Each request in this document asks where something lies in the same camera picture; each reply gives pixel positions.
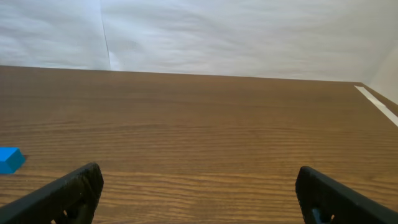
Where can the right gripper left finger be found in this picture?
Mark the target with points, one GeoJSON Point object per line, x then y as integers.
{"type": "Point", "coordinates": [62, 199]}

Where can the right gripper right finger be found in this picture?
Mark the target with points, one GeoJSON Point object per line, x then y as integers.
{"type": "Point", "coordinates": [335, 202]}

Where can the blue cube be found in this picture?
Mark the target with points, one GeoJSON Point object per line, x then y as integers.
{"type": "Point", "coordinates": [11, 160]}

